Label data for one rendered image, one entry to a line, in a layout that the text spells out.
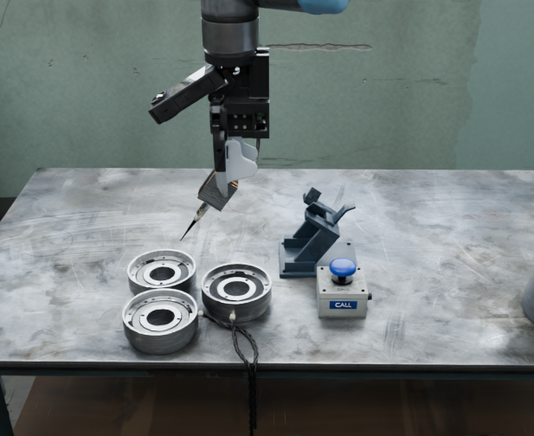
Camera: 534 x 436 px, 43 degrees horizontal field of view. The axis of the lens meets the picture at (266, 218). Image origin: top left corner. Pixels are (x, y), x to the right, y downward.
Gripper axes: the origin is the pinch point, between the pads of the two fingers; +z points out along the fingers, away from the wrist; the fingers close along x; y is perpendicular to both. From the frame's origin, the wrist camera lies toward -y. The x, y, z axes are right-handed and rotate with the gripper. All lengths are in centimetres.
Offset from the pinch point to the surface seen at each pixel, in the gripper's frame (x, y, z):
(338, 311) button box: -10.3, 17.2, 15.9
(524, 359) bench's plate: -19.2, 41.7, 17.3
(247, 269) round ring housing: -2.2, 3.7, 13.8
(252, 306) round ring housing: -11.5, 4.6, 14.0
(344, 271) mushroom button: -8.6, 17.8, 9.9
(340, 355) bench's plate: -18.3, 16.7, 17.1
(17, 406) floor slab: 51, -64, 97
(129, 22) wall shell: 155, -42, 15
